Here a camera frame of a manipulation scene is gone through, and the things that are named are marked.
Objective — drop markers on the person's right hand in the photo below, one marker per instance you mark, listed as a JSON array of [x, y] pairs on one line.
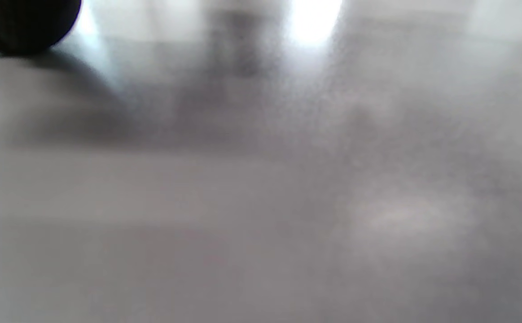
[[18, 22]]

